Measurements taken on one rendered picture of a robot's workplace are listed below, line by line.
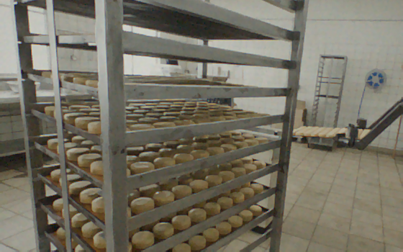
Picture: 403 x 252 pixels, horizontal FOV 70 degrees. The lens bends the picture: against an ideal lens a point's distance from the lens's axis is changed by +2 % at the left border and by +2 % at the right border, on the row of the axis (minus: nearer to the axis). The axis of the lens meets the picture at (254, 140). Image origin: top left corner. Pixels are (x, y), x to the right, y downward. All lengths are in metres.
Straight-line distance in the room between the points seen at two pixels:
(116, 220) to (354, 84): 5.90
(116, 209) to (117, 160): 0.09
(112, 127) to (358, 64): 5.92
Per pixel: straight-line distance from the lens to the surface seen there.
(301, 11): 0.98
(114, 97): 0.53
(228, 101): 2.95
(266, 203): 2.43
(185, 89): 0.65
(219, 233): 0.96
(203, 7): 0.68
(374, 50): 6.28
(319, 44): 6.39
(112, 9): 0.53
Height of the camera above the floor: 1.37
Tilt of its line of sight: 13 degrees down
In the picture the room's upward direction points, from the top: 5 degrees clockwise
